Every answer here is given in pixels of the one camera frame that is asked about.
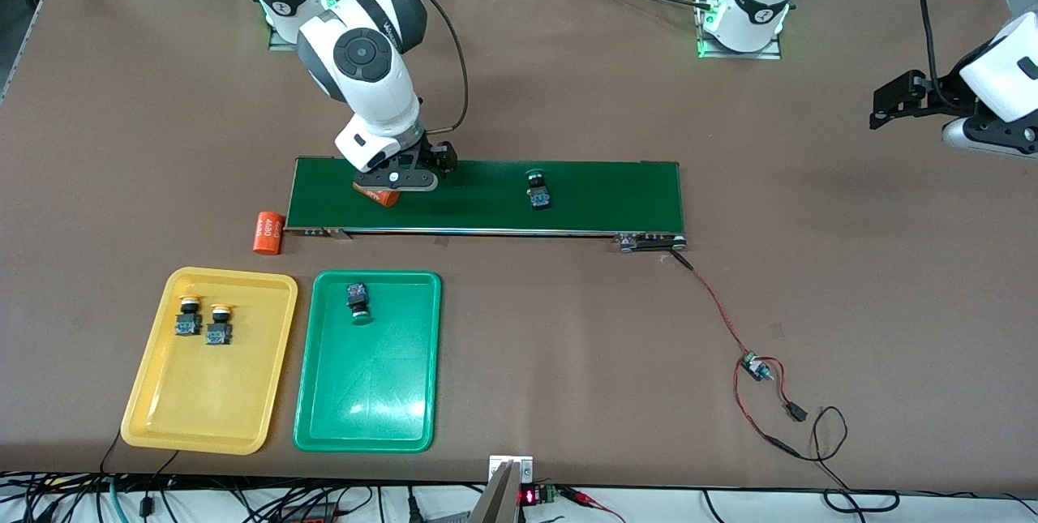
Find orange 4680 cylinder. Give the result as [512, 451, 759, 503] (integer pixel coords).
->
[252, 211, 285, 255]
[354, 182, 401, 208]

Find yellow plastic tray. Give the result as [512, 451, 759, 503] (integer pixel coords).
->
[120, 267, 299, 457]

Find red black power lead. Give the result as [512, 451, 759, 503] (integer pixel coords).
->
[734, 361, 901, 514]

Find yellow cap push button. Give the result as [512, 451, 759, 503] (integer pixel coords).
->
[176, 294, 205, 338]
[204, 303, 235, 346]

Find black floor cable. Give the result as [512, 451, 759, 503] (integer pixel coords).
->
[97, 432, 124, 479]
[139, 450, 181, 517]

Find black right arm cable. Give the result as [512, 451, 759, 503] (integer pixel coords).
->
[324, 0, 471, 135]

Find red black conveyor wire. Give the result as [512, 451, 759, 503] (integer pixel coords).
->
[669, 250, 751, 360]

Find teal floor cable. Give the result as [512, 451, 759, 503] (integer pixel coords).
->
[105, 476, 131, 523]

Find green plastic tray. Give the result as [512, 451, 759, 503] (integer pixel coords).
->
[293, 270, 443, 454]

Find green conveyor belt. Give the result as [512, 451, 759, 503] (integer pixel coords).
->
[284, 156, 688, 252]

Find red clip lead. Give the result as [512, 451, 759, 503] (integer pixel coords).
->
[568, 487, 625, 523]

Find red wire with black plug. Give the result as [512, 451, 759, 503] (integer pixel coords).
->
[758, 357, 809, 423]

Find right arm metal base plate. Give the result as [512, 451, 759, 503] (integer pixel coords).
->
[268, 0, 362, 52]

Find green cap push button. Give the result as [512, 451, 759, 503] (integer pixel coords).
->
[345, 282, 375, 326]
[524, 169, 555, 212]

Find grey metal camera stand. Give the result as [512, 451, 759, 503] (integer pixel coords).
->
[468, 455, 536, 523]

